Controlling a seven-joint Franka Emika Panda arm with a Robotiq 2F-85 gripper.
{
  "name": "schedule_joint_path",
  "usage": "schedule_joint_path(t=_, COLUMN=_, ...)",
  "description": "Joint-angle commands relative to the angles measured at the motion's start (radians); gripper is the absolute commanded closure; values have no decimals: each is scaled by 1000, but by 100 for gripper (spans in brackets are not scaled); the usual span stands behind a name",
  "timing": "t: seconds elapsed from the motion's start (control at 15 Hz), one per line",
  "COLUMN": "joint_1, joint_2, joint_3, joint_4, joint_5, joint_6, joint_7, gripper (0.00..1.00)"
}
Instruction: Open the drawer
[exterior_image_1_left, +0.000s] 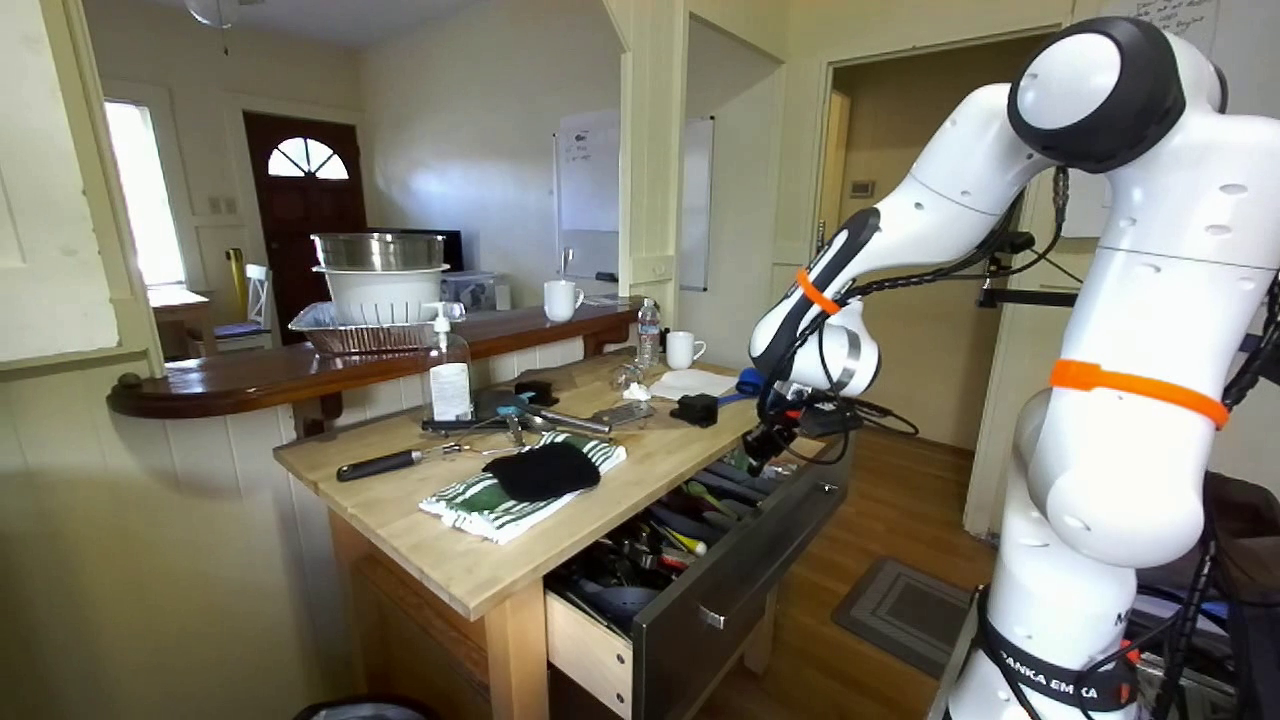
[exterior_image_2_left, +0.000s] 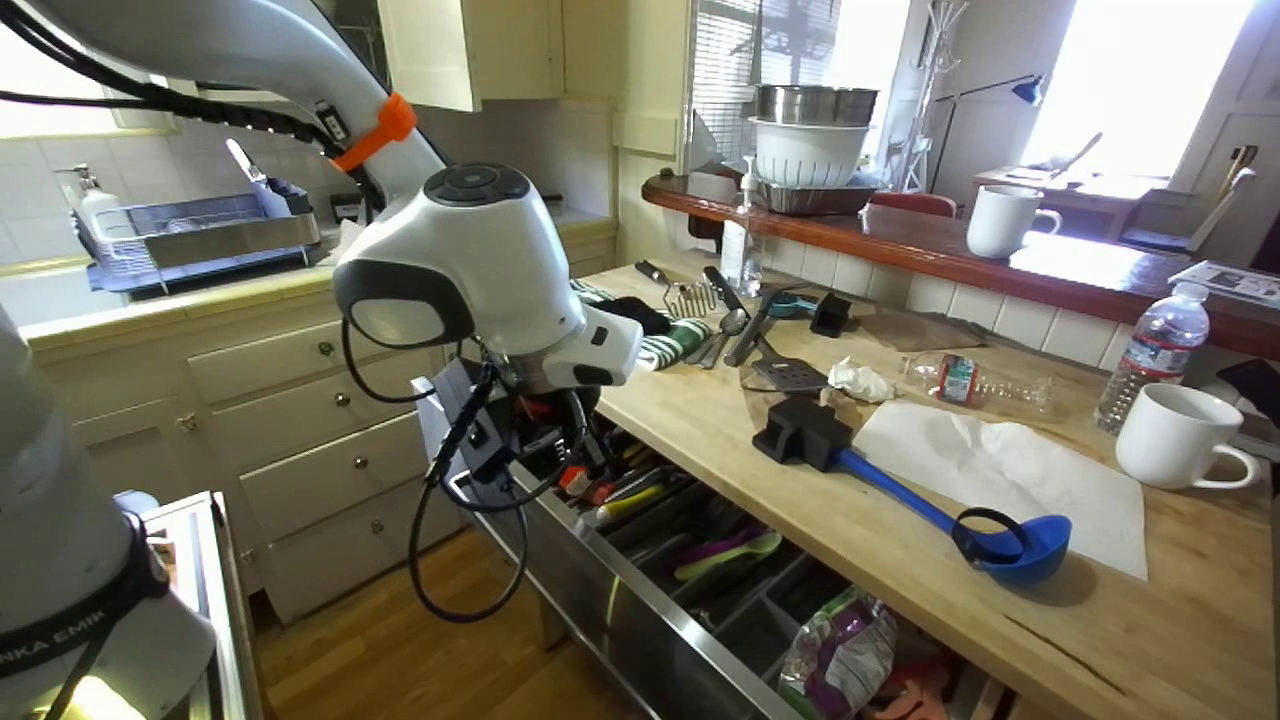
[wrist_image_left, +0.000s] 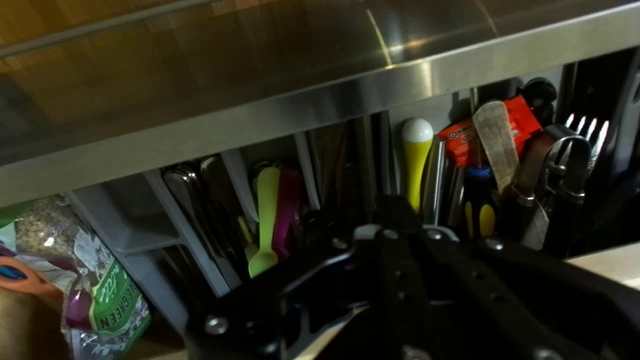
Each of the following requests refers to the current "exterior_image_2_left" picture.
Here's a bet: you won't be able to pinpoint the black hanging cable loop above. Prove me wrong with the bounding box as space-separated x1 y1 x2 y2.
338 295 541 627

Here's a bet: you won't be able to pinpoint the white printed carton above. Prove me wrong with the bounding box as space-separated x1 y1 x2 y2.
1163 255 1280 315

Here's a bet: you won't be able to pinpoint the yellow handled utensil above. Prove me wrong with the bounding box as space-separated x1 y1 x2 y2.
594 478 671 533

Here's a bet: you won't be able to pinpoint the blue desk lamp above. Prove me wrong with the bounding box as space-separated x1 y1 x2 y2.
925 69 1053 195

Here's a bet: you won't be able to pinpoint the black handled utensil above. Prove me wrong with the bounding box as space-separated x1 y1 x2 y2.
695 259 751 319

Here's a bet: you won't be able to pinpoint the black cloth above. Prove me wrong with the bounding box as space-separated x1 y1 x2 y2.
583 294 675 339

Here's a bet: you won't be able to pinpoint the red handled tool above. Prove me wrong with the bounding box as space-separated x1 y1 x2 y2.
553 444 610 504

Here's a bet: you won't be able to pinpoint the green handled utensil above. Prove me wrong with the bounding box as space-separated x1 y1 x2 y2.
667 525 787 591

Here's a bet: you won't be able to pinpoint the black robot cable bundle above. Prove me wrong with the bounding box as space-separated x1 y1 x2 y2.
0 0 391 216

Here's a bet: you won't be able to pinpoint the small black object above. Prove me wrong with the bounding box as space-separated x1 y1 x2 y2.
807 287 859 339

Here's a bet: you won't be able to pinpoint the aluminium robot stand frame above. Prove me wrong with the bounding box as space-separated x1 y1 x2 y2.
138 487 265 720

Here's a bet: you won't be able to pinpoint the cream wall cabinet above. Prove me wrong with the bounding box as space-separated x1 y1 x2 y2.
374 0 570 118

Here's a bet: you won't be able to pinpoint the white dish brush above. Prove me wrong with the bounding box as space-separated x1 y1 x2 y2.
221 135 292 216

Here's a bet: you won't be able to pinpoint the green white striped towel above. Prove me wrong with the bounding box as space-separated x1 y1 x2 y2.
633 315 716 377

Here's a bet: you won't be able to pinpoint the clear plastic bag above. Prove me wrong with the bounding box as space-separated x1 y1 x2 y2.
777 586 903 720

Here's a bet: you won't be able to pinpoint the dark red dish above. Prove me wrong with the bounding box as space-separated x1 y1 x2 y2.
856 189 963 246

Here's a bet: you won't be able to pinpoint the blue plastic ladle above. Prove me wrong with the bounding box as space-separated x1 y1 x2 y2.
833 444 1077 591

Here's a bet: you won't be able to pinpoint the clear dish soap bottle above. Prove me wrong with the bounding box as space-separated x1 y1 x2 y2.
56 161 144 263

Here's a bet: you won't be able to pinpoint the steel front cutlery drawer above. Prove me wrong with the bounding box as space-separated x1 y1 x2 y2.
445 384 1045 720

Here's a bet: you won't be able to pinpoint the capped clear water bottle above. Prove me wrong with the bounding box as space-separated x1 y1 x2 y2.
1094 281 1216 434

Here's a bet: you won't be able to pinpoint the white ceramic mug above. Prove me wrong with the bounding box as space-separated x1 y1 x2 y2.
1112 379 1262 491
963 179 1068 263

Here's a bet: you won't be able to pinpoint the wooden butcher block table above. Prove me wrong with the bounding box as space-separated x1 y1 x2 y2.
571 255 1280 720

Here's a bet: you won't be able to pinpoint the white paper sheet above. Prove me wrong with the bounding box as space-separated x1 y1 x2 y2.
850 397 1154 586

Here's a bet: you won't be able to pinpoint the cream cabinet drawer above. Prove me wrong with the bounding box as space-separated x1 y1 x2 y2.
199 377 431 473
180 315 357 410
257 478 472 624
234 410 442 547

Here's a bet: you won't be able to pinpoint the black plastic block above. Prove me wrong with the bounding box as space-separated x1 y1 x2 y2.
750 392 859 478

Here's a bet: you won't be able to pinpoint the orange velcro strap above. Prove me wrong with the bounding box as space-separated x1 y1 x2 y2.
328 92 422 179

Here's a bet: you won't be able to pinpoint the blue dish tray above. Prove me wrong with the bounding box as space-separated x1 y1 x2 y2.
81 185 333 300

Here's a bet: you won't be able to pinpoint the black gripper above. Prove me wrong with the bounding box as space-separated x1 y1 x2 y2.
457 379 633 513

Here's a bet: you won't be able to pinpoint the dark wood bar counter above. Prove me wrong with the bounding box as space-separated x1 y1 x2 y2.
635 168 1280 365

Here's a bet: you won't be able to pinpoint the black handled knife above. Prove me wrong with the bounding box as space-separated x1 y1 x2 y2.
633 255 687 300

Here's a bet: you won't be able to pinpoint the cream kitchen base cabinet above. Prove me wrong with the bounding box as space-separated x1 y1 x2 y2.
24 212 621 633

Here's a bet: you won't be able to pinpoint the clear serving tray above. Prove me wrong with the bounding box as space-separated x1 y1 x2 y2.
683 161 894 220

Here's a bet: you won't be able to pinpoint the white plastic colander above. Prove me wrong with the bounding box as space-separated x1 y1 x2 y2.
739 113 874 192

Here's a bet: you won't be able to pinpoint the crumpled white paper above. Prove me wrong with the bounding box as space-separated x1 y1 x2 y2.
824 354 898 410

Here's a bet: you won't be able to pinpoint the empty clear plastic bottle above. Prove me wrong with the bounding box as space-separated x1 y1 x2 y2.
894 345 1063 415

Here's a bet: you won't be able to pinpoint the teal handled scissors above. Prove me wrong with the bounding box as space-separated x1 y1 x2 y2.
721 281 820 373

